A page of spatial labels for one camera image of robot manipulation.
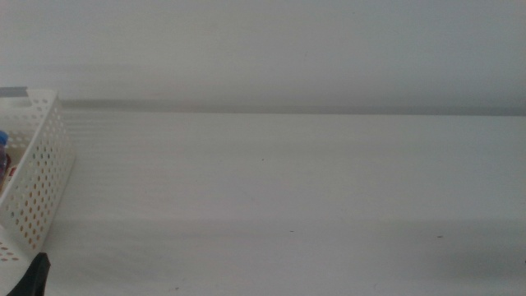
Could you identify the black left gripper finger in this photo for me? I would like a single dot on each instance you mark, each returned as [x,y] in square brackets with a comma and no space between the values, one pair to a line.
[33,279]

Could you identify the clear water bottle blue cap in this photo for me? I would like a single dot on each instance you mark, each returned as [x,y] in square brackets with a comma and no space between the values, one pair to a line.
[3,152]

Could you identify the white perforated plastic basket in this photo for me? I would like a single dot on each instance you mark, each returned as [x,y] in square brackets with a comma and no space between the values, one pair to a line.
[41,172]

